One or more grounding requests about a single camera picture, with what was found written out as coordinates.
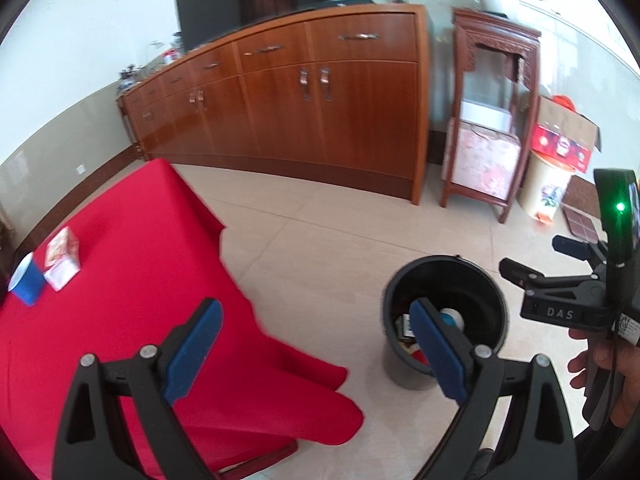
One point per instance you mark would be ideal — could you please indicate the red and white carton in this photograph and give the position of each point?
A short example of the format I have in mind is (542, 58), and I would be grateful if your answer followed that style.
(62, 257)

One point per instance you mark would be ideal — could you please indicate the white plant pot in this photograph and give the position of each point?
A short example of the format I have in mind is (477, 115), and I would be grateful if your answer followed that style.
(495, 0)

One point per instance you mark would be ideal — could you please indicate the carved wooden stand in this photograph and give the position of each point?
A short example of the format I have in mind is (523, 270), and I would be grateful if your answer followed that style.
(500, 32)

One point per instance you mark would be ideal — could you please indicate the white box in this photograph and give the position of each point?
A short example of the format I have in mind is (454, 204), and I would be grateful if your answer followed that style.
(487, 115)

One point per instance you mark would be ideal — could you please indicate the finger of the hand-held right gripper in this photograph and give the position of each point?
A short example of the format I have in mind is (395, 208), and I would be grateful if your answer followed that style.
(520, 272)
(575, 248)

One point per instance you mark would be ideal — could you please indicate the pink fabric box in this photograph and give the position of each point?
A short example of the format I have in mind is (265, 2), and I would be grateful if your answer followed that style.
(482, 160)

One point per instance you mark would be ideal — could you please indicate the red lidded jar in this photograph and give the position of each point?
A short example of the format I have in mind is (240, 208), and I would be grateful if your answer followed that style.
(172, 56)

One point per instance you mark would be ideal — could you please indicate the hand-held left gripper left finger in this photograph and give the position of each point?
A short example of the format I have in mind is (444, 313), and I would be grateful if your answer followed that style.
(195, 350)

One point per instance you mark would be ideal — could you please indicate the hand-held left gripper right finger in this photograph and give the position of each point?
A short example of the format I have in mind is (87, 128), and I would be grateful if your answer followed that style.
(440, 352)

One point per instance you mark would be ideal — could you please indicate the black set-top box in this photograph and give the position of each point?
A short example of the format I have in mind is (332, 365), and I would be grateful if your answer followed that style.
(335, 3)

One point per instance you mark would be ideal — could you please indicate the cream floral bin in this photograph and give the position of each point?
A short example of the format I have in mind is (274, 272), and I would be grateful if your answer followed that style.
(545, 185)

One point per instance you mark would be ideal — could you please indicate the black flat television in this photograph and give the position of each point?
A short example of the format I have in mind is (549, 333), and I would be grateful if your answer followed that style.
(225, 0)

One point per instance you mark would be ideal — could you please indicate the wooden sideboard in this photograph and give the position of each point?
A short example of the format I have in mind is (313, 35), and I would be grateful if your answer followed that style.
(310, 110)

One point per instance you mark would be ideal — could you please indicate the cardboard box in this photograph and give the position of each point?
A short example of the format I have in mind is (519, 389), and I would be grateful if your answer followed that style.
(562, 130)

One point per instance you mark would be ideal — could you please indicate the person's right hand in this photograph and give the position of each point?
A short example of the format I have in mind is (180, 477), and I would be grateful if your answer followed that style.
(627, 385)

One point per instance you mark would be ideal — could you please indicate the red tablecloth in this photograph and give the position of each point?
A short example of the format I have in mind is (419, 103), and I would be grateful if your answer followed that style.
(125, 240)

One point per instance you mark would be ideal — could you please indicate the black trash bin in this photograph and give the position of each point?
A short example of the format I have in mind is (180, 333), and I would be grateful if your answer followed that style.
(450, 277)

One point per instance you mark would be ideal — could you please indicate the brown floor mat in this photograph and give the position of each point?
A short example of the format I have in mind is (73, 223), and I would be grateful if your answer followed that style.
(582, 222)

